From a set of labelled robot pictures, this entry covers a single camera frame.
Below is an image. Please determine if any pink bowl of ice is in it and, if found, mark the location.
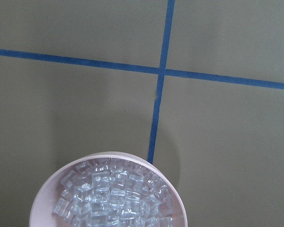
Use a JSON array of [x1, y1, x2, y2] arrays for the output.
[[29, 151, 188, 227]]

